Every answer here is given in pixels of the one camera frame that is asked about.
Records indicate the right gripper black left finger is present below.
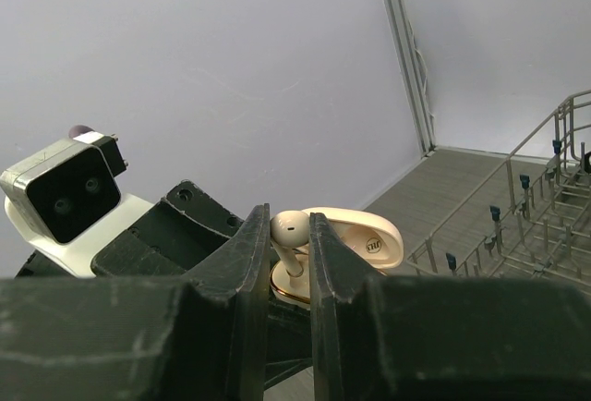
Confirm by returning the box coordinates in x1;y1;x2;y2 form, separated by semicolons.
1;204;270;400

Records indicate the beige earbud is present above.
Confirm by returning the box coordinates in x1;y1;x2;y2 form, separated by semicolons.
270;210;309;277

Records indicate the beige earbud charging case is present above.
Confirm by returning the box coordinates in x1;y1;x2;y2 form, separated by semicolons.
270;207;404;309

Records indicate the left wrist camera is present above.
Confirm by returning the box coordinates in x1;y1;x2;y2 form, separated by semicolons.
0;126;153;277

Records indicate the grey wire dish rack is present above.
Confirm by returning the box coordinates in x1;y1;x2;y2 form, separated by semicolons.
405;91;590;295

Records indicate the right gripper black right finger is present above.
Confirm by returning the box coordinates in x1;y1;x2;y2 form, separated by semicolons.
309;213;590;400

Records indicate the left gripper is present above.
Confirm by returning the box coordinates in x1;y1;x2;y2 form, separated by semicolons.
13;180;243;278

